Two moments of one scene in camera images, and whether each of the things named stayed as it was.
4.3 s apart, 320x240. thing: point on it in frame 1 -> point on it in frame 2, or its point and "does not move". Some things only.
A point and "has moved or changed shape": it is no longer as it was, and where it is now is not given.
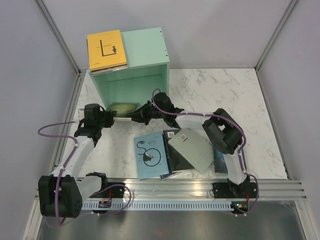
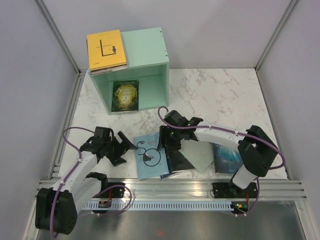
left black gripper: x=110 y=116 -> x=122 y=148
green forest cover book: x=123 y=109 has moved or changed shape
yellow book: x=105 y=50 does not move
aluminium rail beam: x=202 y=189 does not move
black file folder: x=177 y=163 does not move
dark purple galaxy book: x=104 y=70 does not move
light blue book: x=151 y=155 does not move
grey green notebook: x=195 y=148 does not move
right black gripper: x=138 y=115 -> x=173 y=146
